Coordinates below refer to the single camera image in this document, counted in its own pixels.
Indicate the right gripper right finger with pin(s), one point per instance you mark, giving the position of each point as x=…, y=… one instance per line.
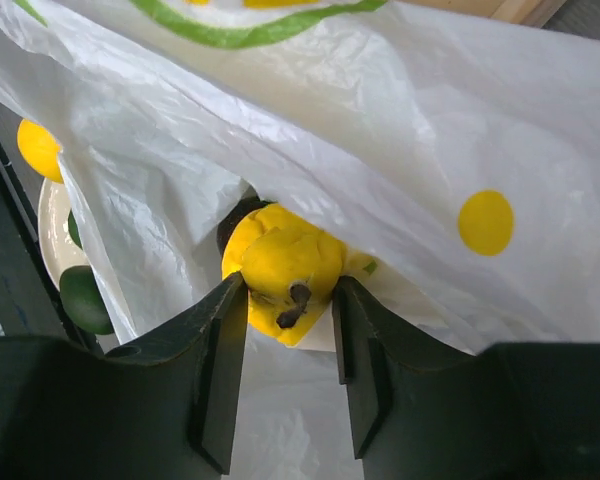
x=420, y=409

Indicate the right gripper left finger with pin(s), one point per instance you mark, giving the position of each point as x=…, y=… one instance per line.
x=162, y=406

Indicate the green fake avocado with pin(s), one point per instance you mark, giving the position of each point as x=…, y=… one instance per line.
x=82, y=301

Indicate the green fake fruit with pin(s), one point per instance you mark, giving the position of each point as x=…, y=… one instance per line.
x=73, y=230

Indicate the white plastic bag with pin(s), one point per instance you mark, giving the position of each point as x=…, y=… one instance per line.
x=463, y=153

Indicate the yellow fake lemon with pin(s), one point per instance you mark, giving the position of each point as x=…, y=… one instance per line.
x=39, y=149

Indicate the blue cream ceramic plate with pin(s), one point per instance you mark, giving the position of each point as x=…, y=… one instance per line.
x=58, y=250

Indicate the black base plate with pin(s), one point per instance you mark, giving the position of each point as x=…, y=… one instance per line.
x=29, y=301

